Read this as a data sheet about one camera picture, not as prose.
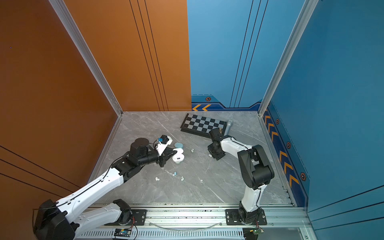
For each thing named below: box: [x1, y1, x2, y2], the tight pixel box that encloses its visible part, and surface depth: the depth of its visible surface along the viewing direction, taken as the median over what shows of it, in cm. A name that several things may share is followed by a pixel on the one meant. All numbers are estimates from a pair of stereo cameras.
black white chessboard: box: [180, 113, 227, 138], surface depth 111 cm
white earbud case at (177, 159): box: [172, 156, 185, 165], surface depth 74 cm
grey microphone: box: [224, 119, 233, 136], surface depth 111 cm
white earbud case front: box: [172, 148, 185, 162], surface depth 75 cm
